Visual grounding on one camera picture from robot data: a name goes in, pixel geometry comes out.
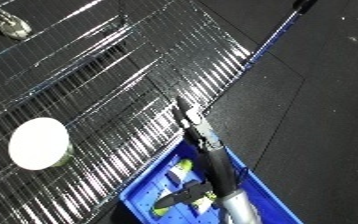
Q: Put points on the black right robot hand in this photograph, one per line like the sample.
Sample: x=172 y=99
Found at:
x=217 y=166

